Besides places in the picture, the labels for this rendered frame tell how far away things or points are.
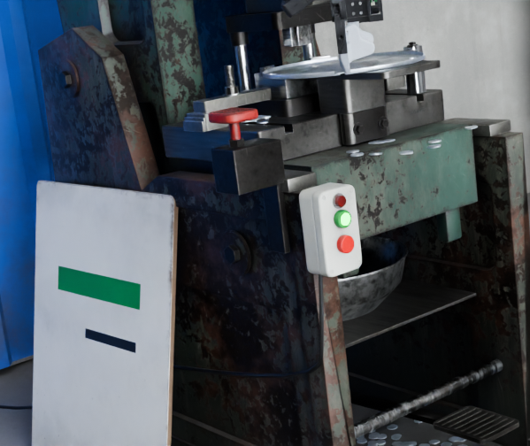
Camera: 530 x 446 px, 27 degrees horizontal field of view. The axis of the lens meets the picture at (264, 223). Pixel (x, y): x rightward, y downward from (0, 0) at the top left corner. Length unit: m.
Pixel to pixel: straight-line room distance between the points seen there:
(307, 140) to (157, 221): 0.34
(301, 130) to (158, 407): 0.59
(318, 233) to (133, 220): 0.54
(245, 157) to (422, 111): 0.51
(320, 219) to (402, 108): 0.45
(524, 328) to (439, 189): 0.33
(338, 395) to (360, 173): 0.37
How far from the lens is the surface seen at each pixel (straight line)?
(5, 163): 3.02
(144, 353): 2.13
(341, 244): 1.70
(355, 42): 1.81
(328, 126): 1.95
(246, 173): 1.70
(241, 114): 1.68
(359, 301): 2.04
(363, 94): 1.96
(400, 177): 1.95
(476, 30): 4.19
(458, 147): 2.05
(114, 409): 2.24
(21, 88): 3.01
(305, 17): 2.01
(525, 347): 2.17
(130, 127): 2.14
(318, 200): 1.68
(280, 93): 2.03
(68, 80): 2.26
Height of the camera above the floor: 0.96
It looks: 13 degrees down
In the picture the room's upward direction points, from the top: 7 degrees counter-clockwise
